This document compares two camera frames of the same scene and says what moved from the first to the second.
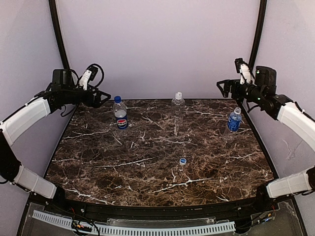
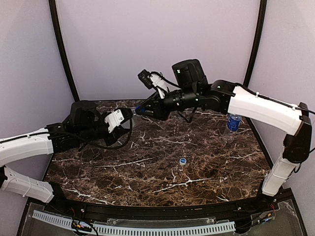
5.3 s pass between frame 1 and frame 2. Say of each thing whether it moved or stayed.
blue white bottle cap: stayed
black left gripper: moved
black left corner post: stayed
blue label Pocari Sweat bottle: stayed
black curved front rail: stayed
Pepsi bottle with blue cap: moved
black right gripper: moved
